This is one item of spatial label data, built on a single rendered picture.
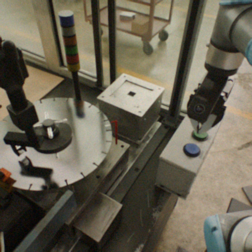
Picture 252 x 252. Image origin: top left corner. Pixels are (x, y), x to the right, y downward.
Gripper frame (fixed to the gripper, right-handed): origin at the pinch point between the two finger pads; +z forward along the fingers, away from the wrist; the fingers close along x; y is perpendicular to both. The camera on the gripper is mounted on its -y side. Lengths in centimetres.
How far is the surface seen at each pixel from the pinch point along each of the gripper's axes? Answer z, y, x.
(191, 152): 7.2, -1.6, -0.4
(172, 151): 8.1, -3.5, 4.6
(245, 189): 96, 65, -29
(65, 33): -12.7, 4.1, 47.4
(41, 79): 23, 14, 78
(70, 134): 1.9, -18.1, 29.1
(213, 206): 98, 44, -16
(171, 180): 16.6, -6.7, 1.9
